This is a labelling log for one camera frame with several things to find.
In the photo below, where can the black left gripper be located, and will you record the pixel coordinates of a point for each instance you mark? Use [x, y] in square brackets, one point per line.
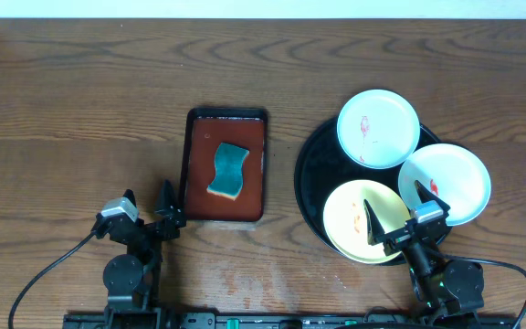
[173, 226]

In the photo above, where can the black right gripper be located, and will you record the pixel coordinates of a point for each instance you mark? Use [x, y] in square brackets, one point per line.
[378, 235]

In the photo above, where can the yellow plate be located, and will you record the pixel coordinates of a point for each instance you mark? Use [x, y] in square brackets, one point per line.
[345, 220]

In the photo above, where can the white plate with small stain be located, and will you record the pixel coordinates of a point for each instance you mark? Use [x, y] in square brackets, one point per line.
[453, 174]

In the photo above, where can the white plate with long stain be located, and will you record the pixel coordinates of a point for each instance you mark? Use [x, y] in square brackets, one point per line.
[378, 129]

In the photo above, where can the teal yellow sponge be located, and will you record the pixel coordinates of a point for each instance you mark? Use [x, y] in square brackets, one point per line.
[228, 162]

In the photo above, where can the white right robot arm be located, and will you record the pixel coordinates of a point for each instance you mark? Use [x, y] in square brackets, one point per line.
[444, 287]

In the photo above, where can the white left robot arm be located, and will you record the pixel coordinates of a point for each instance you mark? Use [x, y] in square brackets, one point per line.
[132, 278]

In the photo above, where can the rectangular black water tray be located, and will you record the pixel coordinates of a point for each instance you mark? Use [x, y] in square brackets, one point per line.
[206, 128]

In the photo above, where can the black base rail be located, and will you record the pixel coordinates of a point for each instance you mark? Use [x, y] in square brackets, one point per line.
[170, 319]

